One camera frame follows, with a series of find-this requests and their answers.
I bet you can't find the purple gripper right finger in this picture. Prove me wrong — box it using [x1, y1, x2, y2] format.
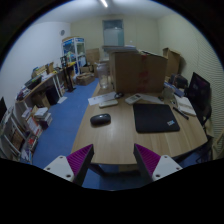
[133, 144, 182, 183]

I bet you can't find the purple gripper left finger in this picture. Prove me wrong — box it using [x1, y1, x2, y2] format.
[44, 144, 94, 186]

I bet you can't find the black mouse pad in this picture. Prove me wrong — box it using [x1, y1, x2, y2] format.
[133, 104, 180, 133]

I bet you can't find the black computer mouse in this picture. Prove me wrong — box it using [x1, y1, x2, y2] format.
[90, 114, 111, 126]

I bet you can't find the black pen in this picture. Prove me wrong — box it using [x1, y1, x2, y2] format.
[173, 107, 189, 120]

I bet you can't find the white bookshelf with books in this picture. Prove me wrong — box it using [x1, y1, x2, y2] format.
[0, 106, 52, 164]

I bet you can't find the white remote control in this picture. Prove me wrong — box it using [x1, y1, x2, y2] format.
[125, 94, 141, 105]

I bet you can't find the white flat device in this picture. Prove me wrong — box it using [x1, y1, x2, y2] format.
[99, 99, 118, 108]

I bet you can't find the white paper sheet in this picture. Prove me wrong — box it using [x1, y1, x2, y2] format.
[88, 92, 115, 106]

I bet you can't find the wooden side desk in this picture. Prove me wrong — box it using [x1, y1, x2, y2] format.
[16, 70, 63, 104]

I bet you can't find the black monitor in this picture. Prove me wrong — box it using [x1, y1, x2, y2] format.
[187, 71, 212, 118]

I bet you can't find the cardboard box on floor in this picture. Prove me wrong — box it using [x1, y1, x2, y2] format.
[76, 73, 95, 86]

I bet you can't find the large brown cardboard box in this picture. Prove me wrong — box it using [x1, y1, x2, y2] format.
[109, 51, 167, 93]

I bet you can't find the clear glass jar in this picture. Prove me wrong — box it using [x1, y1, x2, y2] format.
[97, 63, 109, 89]

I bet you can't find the tall cardboard box right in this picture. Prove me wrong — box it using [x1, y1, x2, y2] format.
[163, 48, 181, 77]

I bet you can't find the glass display cabinet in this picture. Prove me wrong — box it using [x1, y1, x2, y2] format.
[62, 37, 87, 75]

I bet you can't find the window with blind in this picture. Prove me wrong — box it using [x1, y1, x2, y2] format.
[103, 19, 124, 46]

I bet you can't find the ceiling light tube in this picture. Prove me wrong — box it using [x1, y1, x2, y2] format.
[100, 0, 108, 8]

